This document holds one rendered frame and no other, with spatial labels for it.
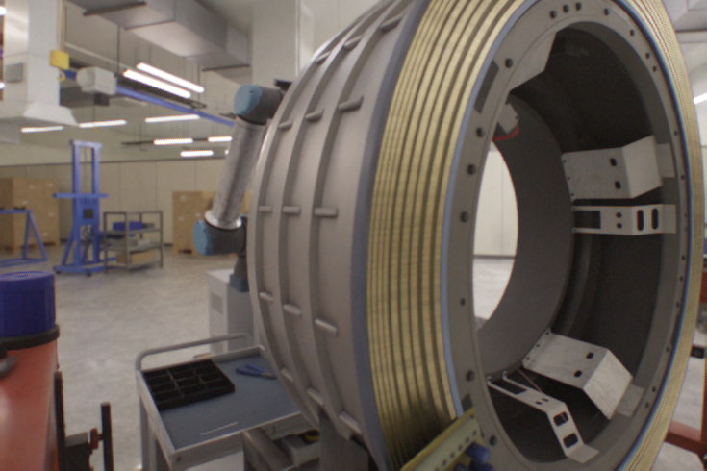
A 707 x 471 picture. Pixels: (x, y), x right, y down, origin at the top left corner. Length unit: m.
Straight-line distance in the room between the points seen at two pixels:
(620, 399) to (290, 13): 6.09
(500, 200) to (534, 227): 7.24
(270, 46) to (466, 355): 6.12
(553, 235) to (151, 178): 10.92
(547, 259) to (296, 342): 1.04
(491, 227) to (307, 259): 8.27
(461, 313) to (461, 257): 0.09
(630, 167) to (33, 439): 1.51
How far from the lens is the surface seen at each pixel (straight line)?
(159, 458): 2.09
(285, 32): 6.54
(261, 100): 1.56
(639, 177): 1.53
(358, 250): 0.51
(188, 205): 9.72
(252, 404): 1.36
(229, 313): 2.26
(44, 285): 1.05
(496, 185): 8.88
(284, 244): 0.78
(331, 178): 0.67
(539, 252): 1.64
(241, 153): 1.62
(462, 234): 0.65
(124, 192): 12.41
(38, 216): 12.68
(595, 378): 1.40
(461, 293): 0.66
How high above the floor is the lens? 1.27
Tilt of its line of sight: 1 degrees down
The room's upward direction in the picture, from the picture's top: straight up
